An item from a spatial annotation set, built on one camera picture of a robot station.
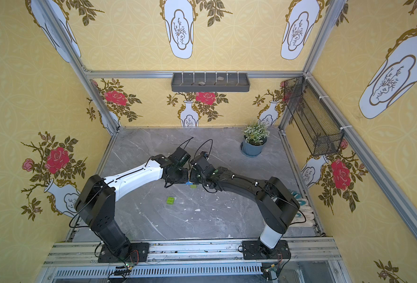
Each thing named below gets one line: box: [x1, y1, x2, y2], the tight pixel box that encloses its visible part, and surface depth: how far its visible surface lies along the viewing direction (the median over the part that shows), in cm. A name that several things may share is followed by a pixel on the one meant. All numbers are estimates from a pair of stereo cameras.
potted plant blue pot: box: [240, 118, 271, 158], surface depth 97 cm
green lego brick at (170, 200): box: [166, 196, 175, 205], surface depth 89 cm
